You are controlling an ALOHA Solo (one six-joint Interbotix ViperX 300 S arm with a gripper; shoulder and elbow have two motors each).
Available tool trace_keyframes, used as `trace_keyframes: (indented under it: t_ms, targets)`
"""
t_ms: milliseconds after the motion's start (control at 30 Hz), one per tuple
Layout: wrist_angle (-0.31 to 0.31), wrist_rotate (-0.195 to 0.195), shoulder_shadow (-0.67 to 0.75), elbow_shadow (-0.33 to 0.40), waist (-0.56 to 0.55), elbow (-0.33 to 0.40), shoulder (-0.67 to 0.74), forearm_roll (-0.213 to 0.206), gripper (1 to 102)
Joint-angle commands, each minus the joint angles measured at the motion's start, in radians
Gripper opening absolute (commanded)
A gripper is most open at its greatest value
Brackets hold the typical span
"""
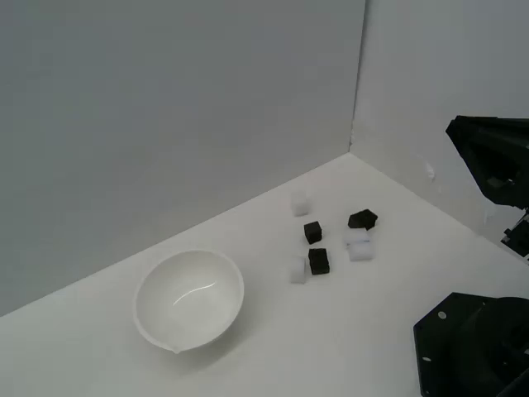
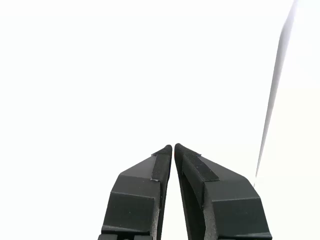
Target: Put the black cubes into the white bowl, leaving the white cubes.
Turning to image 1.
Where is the white foam cube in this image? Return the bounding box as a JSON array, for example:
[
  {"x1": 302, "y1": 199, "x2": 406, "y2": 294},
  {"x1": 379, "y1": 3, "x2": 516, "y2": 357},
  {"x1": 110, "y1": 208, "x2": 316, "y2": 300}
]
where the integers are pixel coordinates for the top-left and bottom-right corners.
[
  {"x1": 291, "y1": 189, "x2": 310, "y2": 217},
  {"x1": 288, "y1": 256, "x2": 307, "y2": 285},
  {"x1": 347, "y1": 242, "x2": 376, "y2": 262},
  {"x1": 343, "y1": 230, "x2": 372, "y2": 246}
]

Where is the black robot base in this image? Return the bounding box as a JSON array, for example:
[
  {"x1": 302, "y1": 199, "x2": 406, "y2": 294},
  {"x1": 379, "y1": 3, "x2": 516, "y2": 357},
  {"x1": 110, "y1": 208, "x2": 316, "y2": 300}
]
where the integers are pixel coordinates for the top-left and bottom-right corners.
[{"x1": 412, "y1": 291, "x2": 529, "y2": 397}]

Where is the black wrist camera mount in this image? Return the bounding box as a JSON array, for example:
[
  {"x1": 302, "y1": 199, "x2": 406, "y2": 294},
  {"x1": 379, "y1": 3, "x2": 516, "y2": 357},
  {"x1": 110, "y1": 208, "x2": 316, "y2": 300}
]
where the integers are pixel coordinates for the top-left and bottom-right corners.
[{"x1": 445, "y1": 115, "x2": 529, "y2": 208}]

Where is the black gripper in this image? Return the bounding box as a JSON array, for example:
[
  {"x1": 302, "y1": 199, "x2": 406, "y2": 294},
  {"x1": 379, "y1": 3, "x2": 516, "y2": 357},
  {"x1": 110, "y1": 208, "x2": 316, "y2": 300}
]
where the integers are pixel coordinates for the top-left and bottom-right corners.
[{"x1": 501, "y1": 208, "x2": 529, "y2": 266}]

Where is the black foam cube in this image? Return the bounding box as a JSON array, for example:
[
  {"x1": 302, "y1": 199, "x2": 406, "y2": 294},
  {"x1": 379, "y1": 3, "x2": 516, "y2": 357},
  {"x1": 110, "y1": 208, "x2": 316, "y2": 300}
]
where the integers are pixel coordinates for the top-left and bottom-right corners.
[
  {"x1": 307, "y1": 246, "x2": 332, "y2": 277},
  {"x1": 303, "y1": 221, "x2": 323, "y2": 245},
  {"x1": 347, "y1": 208, "x2": 380, "y2": 232}
]

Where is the white bowl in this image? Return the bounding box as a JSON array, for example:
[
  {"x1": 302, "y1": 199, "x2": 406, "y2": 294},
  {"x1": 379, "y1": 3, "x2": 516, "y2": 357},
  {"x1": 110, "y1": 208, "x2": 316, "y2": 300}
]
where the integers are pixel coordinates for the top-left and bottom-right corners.
[{"x1": 132, "y1": 247, "x2": 245, "y2": 355}]

